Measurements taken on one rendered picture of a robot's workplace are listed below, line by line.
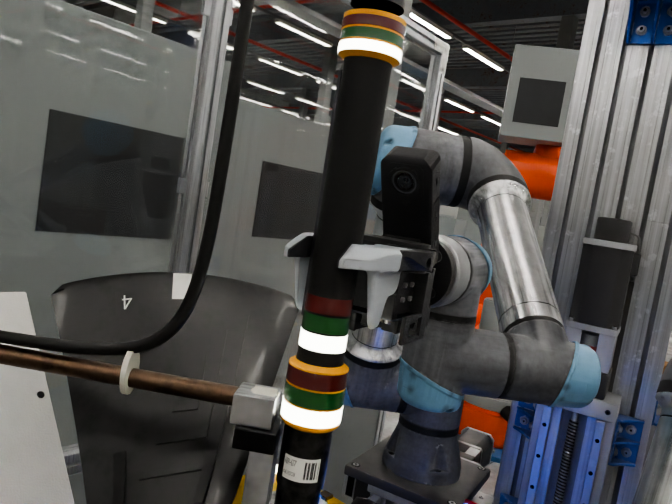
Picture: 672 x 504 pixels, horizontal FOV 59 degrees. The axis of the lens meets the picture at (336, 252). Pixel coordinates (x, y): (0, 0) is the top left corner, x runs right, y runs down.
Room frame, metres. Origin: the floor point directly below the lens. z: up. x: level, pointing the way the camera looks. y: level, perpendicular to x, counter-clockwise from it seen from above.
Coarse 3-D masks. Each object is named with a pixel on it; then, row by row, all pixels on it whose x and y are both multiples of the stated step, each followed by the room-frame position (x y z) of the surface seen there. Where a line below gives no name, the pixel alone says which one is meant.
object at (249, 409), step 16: (256, 384) 0.43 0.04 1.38; (240, 400) 0.40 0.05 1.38; (256, 400) 0.40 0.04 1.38; (272, 400) 0.40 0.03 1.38; (240, 416) 0.40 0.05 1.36; (256, 416) 0.40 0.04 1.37; (272, 416) 0.40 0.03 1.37; (240, 432) 0.40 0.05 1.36; (256, 432) 0.40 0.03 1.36; (272, 432) 0.40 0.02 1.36; (240, 448) 0.40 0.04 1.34; (256, 448) 0.40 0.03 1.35; (272, 448) 0.40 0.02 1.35; (256, 464) 0.40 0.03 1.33; (272, 464) 0.40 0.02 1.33; (256, 480) 0.40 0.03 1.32; (272, 480) 0.42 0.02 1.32; (256, 496) 0.40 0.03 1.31; (272, 496) 0.43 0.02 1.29
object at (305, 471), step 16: (352, 0) 0.42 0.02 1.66; (368, 0) 0.43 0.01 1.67; (384, 0) 0.43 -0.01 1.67; (400, 0) 0.40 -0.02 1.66; (288, 432) 0.40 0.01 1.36; (304, 432) 0.40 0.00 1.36; (288, 448) 0.40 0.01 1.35; (304, 448) 0.40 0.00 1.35; (320, 448) 0.40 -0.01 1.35; (288, 464) 0.40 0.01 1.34; (304, 464) 0.40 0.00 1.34; (320, 464) 0.40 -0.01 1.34; (288, 480) 0.40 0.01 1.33; (304, 480) 0.40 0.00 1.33; (320, 480) 0.40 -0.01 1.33; (288, 496) 0.40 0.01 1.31; (304, 496) 0.40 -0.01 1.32
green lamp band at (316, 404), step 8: (288, 384) 0.40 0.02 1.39; (288, 392) 0.40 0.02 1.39; (296, 392) 0.40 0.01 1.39; (304, 392) 0.39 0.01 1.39; (312, 392) 0.39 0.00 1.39; (344, 392) 0.41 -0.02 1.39; (288, 400) 0.40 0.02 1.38; (296, 400) 0.40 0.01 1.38; (304, 400) 0.39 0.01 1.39; (312, 400) 0.39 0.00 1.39; (320, 400) 0.39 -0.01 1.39; (328, 400) 0.40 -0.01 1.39; (336, 400) 0.40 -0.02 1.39; (312, 408) 0.39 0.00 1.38; (320, 408) 0.39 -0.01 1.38; (328, 408) 0.40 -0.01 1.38; (336, 408) 0.40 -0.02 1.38
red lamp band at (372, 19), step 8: (352, 16) 0.40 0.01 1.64; (360, 16) 0.39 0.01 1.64; (368, 16) 0.39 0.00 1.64; (376, 16) 0.39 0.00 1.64; (384, 16) 0.39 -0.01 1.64; (344, 24) 0.40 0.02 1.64; (376, 24) 0.39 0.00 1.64; (384, 24) 0.39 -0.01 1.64; (392, 24) 0.40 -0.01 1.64; (400, 24) 0.40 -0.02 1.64; (400, 32) 0.40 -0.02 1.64
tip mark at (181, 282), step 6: (174, 276) 0.57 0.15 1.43; (180, 276) 0.57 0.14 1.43; (186, 276) 0.57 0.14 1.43; (174, 282) 0.56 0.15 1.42; (180, 282) 0.56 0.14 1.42; (186, 282) 0.56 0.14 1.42; (174, 288) 0.56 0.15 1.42; (180, 288) 0.56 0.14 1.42; (186, 288) 0.56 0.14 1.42; (174, 294) 0.55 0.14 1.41; (180, 294) 0.55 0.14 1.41
